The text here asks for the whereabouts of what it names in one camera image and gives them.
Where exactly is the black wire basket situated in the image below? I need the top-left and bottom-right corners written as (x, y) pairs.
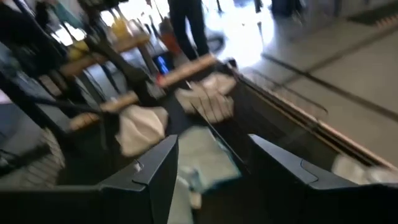
top-left (174, 67), bottom-right (329, 175)

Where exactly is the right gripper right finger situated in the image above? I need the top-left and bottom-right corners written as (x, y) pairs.
top-left (248, 134), bottom-right (398, 224)

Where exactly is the light blue microfiber towel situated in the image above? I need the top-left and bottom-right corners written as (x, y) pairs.
top-left (167, 126), bottom-right (243, 224)

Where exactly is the white waffle microfiber towel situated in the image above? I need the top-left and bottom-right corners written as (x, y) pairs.
top-left (115, 105), bottom-right (169, 157)
top-left (174, 73), bottom-right (237, 124)
top-left (331, 154), bottom-right (398, 185)

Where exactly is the black floor mat striped edge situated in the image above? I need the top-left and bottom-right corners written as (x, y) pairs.
top-left (346, 2), bottom-right (398, 28)

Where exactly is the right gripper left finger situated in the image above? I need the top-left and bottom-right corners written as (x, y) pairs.
top-left (0, 134), bottom-right (180, 224)

